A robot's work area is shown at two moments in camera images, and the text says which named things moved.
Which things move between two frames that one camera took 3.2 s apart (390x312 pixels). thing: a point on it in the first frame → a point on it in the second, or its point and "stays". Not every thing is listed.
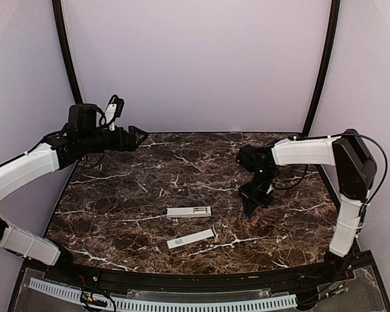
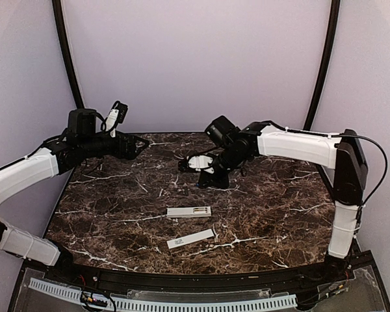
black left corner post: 58,13 stays
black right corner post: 333,22 stays
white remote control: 188,212 stays
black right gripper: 254,202 → 205,181
